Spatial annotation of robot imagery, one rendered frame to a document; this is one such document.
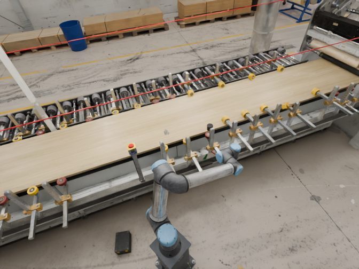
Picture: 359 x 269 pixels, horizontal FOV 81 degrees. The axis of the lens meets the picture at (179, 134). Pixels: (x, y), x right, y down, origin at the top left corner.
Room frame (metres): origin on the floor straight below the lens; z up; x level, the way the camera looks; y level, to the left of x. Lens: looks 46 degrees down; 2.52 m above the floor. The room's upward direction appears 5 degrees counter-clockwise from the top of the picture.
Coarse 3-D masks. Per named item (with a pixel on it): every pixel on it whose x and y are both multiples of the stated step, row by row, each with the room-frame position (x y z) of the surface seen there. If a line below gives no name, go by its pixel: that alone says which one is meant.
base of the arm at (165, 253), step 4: (180, 240) 0.59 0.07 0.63; (180, 244) 0.56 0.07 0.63; (160, 248) 0.54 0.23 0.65; (176, 248) 0.52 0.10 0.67; (180, 248) 0.54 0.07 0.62; (164, 252) 0.51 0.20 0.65; (168, 252) 0.50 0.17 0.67; (172, 252) 0.50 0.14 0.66; (176, 252) 0.50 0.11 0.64; (168, 256) 0.48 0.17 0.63; (172, 256) 0.48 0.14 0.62
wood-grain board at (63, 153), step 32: (320, 64) 2.78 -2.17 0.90; (192, 96) 2.25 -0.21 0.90; (224, 96) 2.19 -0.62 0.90; (256, 96) 2.14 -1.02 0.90; (288, 96) 2.08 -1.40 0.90; (96, 128) 1.79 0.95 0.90; (128, 128) 1.75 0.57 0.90; (160, 128) 1.70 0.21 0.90; (192, 128) 1.66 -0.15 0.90; (0, 160) 1.43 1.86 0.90; (32, 160) 1.39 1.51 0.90; (64, 160) 1.35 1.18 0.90; (96, 160) 1.32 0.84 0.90; (0, 192) 1.04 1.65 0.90
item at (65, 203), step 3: (66, 183) 1.13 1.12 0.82; (66, 186) 1.10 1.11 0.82; (66, 189) 1.06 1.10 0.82; (66, 192) 1.03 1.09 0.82; (63, 201) 0.94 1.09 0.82; (66, 201) 0.94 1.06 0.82; (63, 204) 0.91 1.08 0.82; (66, 204) 0.91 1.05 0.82; (63, 207) 0.89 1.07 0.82; (66, 207) 0.88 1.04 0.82; (63, 210) 0.86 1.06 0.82; (66, 210) 0.85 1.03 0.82; (63, 213) 0.83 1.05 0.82; (66, 213) 0.83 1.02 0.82; (63, 216) 0.80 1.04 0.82; (66, 216) 0.80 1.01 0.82; (63, 219) 0.78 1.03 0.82; (66, 219) 0.77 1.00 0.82; (63, 222) 0.75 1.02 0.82; (66, 222) 0.75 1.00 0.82; (63, 225) 0.73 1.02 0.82; (66, 225) 0.72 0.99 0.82
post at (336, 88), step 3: (336, 87) 1.84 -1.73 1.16; (339, 87) 1.84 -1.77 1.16; (333, 90) 1.85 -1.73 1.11; (336, 90) 1.83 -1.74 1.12; (333, 93) 1.83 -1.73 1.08; (330, 96) 1.85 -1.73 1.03; (333, 96) 1.83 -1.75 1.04; (327, 99) 1.86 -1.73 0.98; (330, 99) 1.83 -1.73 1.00; (324, 105) 1.86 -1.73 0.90; (324, 108) 1.84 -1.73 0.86; (321, 111) 1.86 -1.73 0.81; (324, 111) 1.83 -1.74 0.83; (321, 114) 1.84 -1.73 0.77; (321, 117) 1.83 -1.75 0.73
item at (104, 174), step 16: (272, 112) 1.87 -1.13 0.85; (288, 112) 1.95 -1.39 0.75; (304, 112) 2.03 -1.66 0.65; (224, 128) 1.68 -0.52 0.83; (240, 128) 1.74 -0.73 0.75; (320, 128) 2.19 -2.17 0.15; (176, 144) 1.50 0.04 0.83; (192, 144) 1.56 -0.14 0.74; (208, 144) 1.62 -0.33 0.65; (128, 160) 1.35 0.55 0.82; (144, 160) 1.39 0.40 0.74; (80, 176) 1.20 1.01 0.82; (96, 176) 1.24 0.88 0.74; (112, 176) 1.28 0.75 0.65; (144, 192) 1.36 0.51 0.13; (0, 208) 0.98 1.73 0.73; (16, 208) 1.01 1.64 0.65; (96, 208) 1.18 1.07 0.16; (48, 224) 1.03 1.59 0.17; (16, 240) 0.93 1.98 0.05
